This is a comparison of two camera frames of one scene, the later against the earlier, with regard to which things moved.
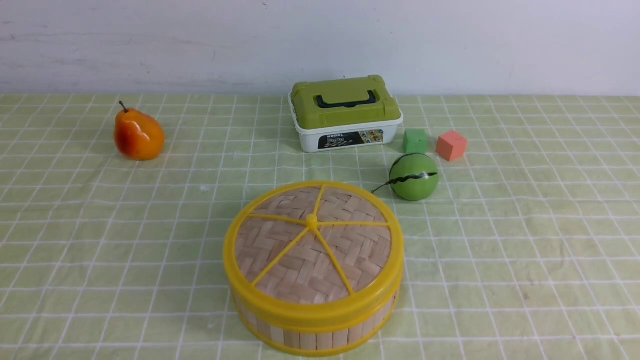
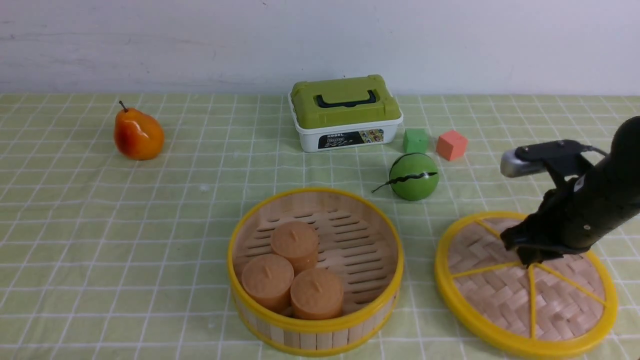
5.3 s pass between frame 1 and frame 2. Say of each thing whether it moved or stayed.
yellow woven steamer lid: moved
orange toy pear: stayed
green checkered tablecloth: stayed
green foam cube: stayed
